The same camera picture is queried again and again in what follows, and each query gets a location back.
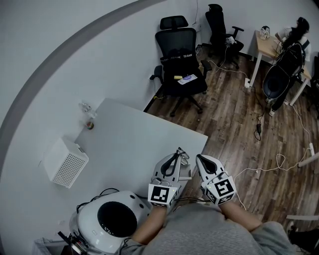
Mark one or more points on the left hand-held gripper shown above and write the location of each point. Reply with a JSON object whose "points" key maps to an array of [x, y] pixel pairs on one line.
{"points": [[157, 194]]}

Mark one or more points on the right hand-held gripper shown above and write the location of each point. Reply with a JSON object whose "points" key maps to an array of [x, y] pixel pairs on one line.
{"points": [[221, 189]]}

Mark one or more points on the grey glasses case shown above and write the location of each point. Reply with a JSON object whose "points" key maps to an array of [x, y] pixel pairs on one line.
{"points": [[186, 172]]}

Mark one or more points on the black-framed glasses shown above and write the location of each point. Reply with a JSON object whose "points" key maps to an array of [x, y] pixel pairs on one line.
{"points": [[185, 156]]}

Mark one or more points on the person's right forearm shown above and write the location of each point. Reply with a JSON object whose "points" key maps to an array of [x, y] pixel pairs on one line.
{"points": [[239, 215]]}

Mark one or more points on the person's left forearm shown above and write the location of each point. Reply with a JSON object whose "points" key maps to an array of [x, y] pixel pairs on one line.
{"points": [[149, 225]]}

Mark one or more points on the black power adapter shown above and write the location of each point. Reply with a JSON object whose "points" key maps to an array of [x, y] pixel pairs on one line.
{"points": [[259, 128]]}

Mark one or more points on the person's grey sweater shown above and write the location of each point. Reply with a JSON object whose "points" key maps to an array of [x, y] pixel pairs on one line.
{"points": [[204, 234]]}

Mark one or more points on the small colourful round item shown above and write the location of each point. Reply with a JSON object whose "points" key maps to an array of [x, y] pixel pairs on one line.
{"points": [[89, 125]]}

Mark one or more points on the white purple packet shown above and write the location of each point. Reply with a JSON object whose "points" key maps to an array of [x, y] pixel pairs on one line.
{"points": [[187, 79]]}

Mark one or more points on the white power strip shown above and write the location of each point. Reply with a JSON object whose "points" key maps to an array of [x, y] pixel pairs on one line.
{"points": [[311, 148], [247, 82]]}

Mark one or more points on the white round device black opening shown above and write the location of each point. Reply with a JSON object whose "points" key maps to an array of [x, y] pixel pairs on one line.
{"points": [[89, 224]]}

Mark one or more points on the white table leg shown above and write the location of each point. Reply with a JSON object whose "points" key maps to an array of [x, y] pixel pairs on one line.
{"points": [[309, 160], [302, 217]]}

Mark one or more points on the clear plastic item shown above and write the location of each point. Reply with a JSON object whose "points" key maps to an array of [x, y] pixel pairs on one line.
{"points": [[87, 109]]}

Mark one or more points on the white perforated box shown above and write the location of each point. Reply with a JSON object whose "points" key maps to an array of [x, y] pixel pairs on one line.
{"points": [[65, 163]]}

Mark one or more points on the black office chair with headrest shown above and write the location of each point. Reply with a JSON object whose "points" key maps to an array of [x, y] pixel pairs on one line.
{"points": [[178, 57]]}

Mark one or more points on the wooden table white legs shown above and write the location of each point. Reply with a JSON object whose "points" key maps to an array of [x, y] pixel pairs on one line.
{"points": [[266, 48]]}

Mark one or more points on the white items on wooden table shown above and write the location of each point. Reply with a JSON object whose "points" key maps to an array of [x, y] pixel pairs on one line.
{"points": [[265, 33]]}

